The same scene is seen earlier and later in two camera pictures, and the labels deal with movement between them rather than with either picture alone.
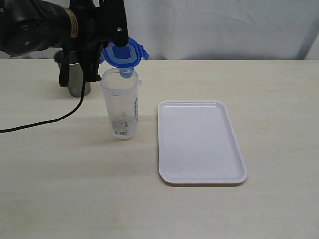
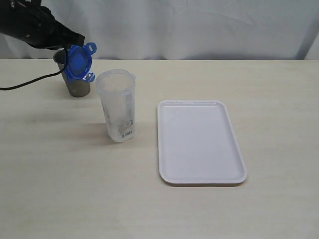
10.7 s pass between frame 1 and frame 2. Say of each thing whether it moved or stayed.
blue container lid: moved
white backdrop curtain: stayed
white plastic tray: stayed
